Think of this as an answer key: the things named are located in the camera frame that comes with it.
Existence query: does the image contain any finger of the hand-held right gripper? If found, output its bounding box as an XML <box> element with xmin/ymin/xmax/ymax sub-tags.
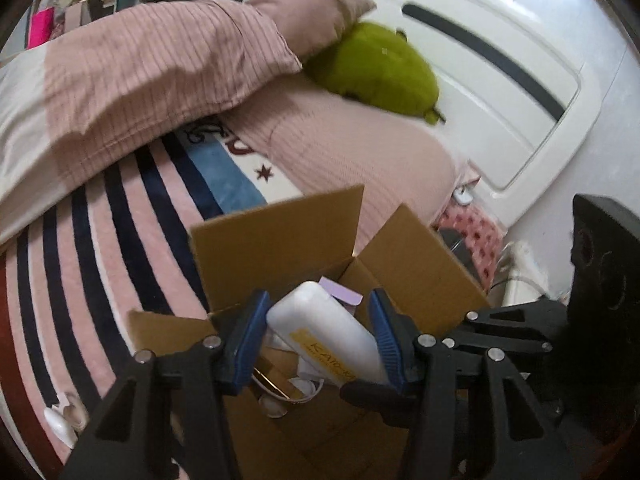
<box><xmin>340</xmin><ymin>379</ymin><xmax>417</xmax><ymax>414</ymax></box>
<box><xmin>442</xmin><ymin>300</ymin><xmax>566</xmax><ymax>361</ymax></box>

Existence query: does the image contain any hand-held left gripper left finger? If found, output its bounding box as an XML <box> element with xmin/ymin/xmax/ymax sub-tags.
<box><xmin>60</xmin><ymin>289</ymin><xmax>272</xmax><ymax>480</ymax></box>

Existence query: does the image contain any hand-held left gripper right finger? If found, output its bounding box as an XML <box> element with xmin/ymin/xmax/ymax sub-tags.
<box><xmin>369</xmin><ymin>287</ymin><xmax>572</xmax><ymax>480</ymax></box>

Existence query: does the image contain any gold stick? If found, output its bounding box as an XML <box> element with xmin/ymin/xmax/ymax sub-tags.
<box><xmin>252</xmin><ymin>366</ymin><xmax>294</xmax><ymax>404</ymax></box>

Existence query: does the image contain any white round earphone case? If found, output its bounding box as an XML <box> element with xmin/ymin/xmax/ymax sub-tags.
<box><xmin>290</xmin><ymin>367</ymin><xmax>327</xmax><ymax>404</ymax></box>

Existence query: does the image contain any purple carton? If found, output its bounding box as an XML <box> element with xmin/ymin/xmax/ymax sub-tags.
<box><xmin>320</xmin><ymin>276</ymin><xmax>364</xmax><ymax>307</ymax></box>

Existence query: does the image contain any white round-lobed device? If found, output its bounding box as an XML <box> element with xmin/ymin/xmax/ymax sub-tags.
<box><xmin>262</xmin><ymin>394</ymin><xmax>294</xmax><ymax>420</ymax></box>

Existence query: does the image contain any white rounded bottle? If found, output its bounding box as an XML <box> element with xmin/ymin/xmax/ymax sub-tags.
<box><xmin>265</xmin><ymin>280</ymin><xmax>392</xmax><ymax>387</ymax></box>

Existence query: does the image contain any brown cardboard box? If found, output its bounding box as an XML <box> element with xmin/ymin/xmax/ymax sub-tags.
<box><xmin>127</xmin><ymin>185</ymin><xmax>493</xmax><ymax>480</ymax></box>

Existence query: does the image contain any black flat device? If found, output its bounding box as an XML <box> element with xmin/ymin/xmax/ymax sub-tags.
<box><xmin>439</xmin><ymin>227</ymin><xmax>472</xmax><ymax>267</ymax></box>

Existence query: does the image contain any pink heart-print cloth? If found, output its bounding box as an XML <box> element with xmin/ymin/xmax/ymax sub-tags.
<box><xmin>432</xmin><ymin>204</ymin><xmax>502</xmax><ymax>283</ymax></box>

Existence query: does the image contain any striped plush blanket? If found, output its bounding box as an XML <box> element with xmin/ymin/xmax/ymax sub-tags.
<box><xmin>0</xmin><ymin>117</ymin><xmax>306</xmax><ymax>476</ymax></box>

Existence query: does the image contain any plain pink pillow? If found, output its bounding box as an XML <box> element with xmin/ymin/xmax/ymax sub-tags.
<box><xmin>220</xmin><ymin>84</ymin><xmax>458</xmax><ymax>261</ymax></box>

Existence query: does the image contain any white headboard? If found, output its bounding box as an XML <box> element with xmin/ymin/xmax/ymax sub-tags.
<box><xmin>240</xmin><ymin>0</ymin><xmax>603</xmax><ymax>228</ymax></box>

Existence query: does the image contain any green plush toy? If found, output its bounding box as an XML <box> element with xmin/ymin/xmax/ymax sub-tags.
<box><xmin>304</xmin><ymin>21</ymin><xmax>447</xmax><ymax>125</ymax></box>

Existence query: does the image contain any pink grey striped quilt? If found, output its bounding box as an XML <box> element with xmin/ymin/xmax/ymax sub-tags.
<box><xmin>0</xmin><ymin>0</ymin><xmax>303</xmax><ymax>246</ymax></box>

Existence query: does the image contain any pink pinstriped pillow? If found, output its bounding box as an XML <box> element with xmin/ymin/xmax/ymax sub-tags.
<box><xmin>244</xmin><ymin>0</ymin><xmax>377</xmax><ymax>57</ymax></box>

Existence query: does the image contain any bright pink bag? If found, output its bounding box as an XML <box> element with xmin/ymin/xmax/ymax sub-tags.
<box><xmin>27</xmin><ymin>9</ymin><xmax>54</xmax><ymax>50</ymax></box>

